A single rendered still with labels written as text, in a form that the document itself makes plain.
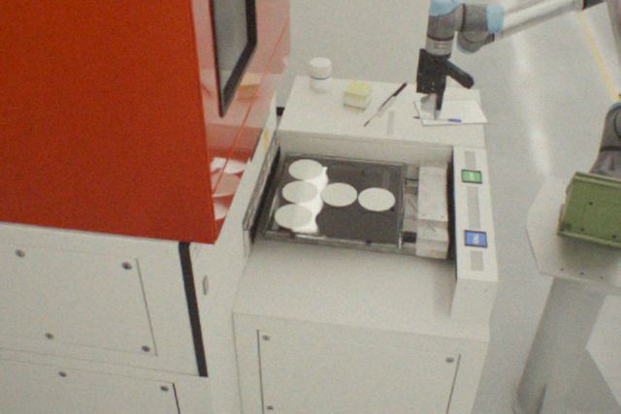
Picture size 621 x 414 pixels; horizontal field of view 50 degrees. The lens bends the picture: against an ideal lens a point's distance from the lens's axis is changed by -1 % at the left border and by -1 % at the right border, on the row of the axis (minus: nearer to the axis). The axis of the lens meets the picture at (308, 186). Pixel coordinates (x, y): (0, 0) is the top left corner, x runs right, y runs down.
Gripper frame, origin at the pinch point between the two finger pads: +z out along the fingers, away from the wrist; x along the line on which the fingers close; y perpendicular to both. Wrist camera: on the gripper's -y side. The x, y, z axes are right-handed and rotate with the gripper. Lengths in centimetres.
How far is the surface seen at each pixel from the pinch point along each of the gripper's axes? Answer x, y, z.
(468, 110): -19.4, -10.9, 7.9
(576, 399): 16, -59, 99
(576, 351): 22, -51, 69
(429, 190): 12.4, 0.7, 17.9
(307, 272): 44, 32, 25
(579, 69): -251, -110, 97
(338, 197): 21.6, 26.3, 16.1
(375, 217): 29.0, 15.6, 16.6
